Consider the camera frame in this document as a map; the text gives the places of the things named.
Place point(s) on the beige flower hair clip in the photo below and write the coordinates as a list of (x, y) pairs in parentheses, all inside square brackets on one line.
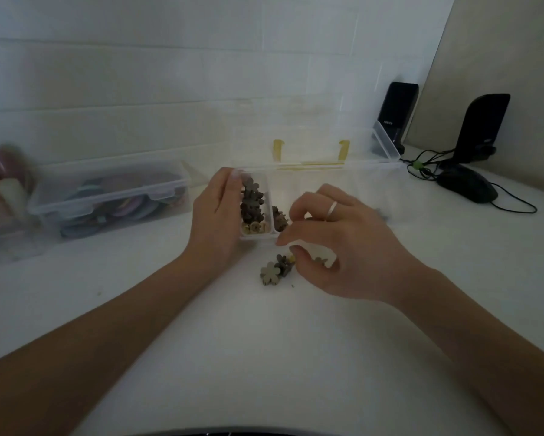
[(269, 273)]

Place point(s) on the person's left hand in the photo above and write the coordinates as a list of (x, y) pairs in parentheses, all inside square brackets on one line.
[(213, 222)]

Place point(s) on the person's right hand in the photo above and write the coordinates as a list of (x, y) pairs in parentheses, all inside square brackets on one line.
[(362, 254)]

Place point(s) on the dark brown flower hair clip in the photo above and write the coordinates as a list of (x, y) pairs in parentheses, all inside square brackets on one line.
[(284, 264)]

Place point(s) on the person's right forearm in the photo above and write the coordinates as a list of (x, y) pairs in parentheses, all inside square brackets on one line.
[(485, 349)]

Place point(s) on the person's left forearm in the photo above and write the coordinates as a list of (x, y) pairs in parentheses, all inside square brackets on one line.
[(86, 349)]

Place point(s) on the black computer mouse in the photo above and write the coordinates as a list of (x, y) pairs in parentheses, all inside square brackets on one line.
[(467, 182)]

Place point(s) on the person's right middle finger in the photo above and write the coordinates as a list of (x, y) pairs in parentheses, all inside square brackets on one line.
[(306, 205)]

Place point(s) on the wide black speaker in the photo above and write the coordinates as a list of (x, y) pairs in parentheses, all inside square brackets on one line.
[(480, 127)]

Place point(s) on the slim black speaker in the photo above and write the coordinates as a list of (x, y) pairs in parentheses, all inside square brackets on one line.
[(397, 108)]

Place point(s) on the person's right thumb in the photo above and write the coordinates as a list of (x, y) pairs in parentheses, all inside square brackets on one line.
[(310, 263)]

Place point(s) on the pink and white hair accessories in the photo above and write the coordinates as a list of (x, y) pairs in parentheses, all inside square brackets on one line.
[(4, 190)]

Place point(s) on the clear lidded plastic container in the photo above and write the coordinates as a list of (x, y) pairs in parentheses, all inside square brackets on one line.
[(113, 177)]

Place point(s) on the small pile of flower clips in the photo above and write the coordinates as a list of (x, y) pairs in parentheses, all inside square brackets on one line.
[(279, 220)]

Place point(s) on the person's left thumb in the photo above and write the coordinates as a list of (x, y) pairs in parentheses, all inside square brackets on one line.
[(230, 188)]

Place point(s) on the pile of brown flower clips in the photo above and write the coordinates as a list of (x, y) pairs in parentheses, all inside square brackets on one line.
[(252, 204)]

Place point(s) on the clear compartment organizer box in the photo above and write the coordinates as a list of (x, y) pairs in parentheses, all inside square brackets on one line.
[(367, 186)]

